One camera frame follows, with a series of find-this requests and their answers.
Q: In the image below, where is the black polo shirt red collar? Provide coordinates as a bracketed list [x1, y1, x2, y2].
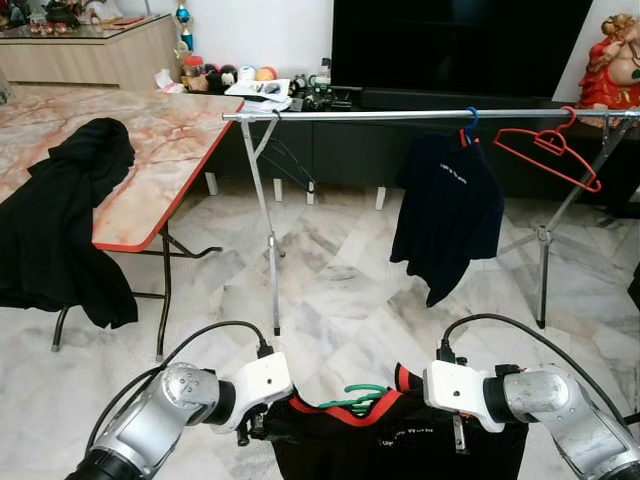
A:
[262, 385, 531, 480]

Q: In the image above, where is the green plastic clothes hanger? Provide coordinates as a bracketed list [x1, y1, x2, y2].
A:
[318, 384, 391, 416]

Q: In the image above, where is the red plastic clothes hanger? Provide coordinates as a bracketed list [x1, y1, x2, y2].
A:
[493, 105, 604, 194]

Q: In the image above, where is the blue plastic clothes hanger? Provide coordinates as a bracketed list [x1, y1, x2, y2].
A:
[460, 106, 481, 146]

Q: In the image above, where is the navy polo shirt white print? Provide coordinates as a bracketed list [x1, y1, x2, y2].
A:
[390, 130, 506, 308]

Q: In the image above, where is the black draped garment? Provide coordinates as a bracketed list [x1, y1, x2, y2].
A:
[0, 117, 139, 329]

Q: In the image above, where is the marble pattern folding table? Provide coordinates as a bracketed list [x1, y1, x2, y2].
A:
[0, 85, 246, 361]

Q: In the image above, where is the black low tv console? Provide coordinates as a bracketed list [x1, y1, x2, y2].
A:
[205, 85, 640, 216]

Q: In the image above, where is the silver metal clothes rack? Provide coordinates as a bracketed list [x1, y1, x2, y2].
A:
[222, 106, 640, 337]

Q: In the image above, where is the black soundbar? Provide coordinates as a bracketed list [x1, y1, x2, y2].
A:
[360, 88, 561, 111]

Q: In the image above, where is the stack of white papers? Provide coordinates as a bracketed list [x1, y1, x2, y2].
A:
[225, 78, 293, 109]

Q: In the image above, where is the black mouse plush toy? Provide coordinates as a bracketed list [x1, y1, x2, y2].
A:
[205, 65, 238, 93]

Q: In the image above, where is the white tissue box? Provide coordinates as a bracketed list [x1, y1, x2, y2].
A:
[155, 68, 186, 94]

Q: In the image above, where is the glass jar red lid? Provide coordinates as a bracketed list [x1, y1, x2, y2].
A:
[180, 55, 209, 93]

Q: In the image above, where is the black flat television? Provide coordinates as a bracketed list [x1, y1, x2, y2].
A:
[331, 0, 596, 101]

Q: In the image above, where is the red laughing buddha statue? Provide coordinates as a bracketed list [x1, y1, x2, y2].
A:
[578, 12, 640, 111]

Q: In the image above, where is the gold blue hanging ornament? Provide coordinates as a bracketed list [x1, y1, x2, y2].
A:
[172, 0, 196, 56]

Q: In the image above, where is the light wood sideboard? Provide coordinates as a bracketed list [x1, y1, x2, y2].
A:
[0, 15, 181, 93]

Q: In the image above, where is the white robed figurine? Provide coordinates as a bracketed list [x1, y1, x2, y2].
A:
[85, 0, 123, 23]

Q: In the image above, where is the dark bronze pot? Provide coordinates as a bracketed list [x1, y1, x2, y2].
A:
[40, 0, 81, 26]

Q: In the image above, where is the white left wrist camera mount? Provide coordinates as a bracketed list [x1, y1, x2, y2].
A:
[230, 352, 294, 433]

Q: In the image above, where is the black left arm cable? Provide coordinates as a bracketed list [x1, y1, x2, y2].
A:
[85, 320, 277, 456]

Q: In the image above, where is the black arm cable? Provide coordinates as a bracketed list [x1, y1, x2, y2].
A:
[436, 313, 640, 433]
[85, 320, 277, 456]

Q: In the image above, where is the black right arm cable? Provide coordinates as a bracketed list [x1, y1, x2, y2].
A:
[436, 313, 640, 433]

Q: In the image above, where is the black thin wire hanger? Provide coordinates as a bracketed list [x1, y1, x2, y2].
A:
[262, 110, 319, 193]

